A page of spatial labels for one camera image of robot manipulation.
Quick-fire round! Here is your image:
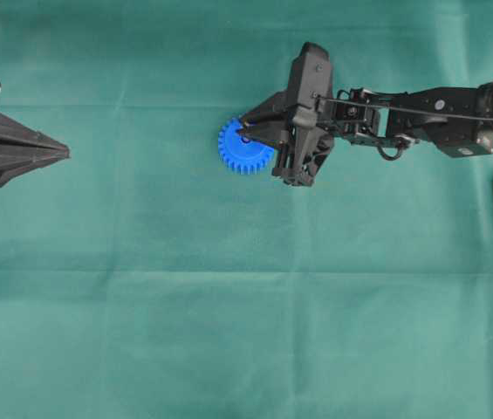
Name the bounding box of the green table cloth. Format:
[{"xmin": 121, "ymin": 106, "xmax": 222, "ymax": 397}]
[{"xmin": 0, "ymin": 1, "xmax": 493, "ymax": 418}]

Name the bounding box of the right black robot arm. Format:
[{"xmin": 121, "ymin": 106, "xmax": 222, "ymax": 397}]
[{"xmin": 238, "ymin": 42, "xmax": 493, "ymax": 187}]

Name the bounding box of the blue plastic gear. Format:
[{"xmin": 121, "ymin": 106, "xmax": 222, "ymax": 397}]
[{"xmin": 217, "ymin": 118, "xmax": 274, "ymax": 175}]

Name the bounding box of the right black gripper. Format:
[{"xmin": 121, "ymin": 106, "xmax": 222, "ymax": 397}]
[{"xmin": 237, "ymin": 42, "xmax": 334, "ymax": 187}]

